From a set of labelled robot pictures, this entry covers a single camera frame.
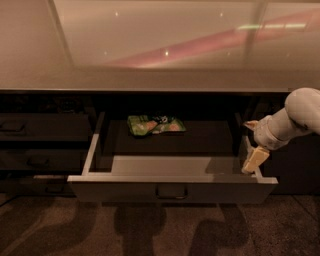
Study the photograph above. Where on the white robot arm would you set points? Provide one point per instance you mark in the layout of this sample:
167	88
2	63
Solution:
300	116

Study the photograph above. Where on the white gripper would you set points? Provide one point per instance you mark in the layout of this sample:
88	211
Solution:
263	133

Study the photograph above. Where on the green snack bag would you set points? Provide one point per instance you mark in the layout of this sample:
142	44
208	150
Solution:
144	125

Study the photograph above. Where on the dark round item in drawer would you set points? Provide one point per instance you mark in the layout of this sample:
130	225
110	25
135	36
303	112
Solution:
67	105

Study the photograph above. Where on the dark drawer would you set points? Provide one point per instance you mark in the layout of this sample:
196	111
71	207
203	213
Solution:
27	186
42	160
202	165
44	127

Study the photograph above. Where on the white flat item in drawer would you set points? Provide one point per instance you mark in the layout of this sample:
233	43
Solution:
49	177

